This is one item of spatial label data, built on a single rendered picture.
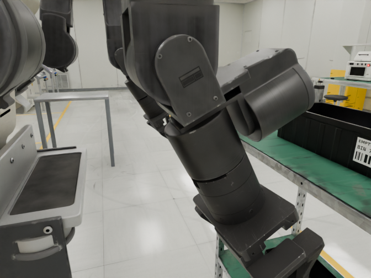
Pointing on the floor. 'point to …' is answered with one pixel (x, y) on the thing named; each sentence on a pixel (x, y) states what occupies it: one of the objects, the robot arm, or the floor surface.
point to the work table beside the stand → (71, 100)
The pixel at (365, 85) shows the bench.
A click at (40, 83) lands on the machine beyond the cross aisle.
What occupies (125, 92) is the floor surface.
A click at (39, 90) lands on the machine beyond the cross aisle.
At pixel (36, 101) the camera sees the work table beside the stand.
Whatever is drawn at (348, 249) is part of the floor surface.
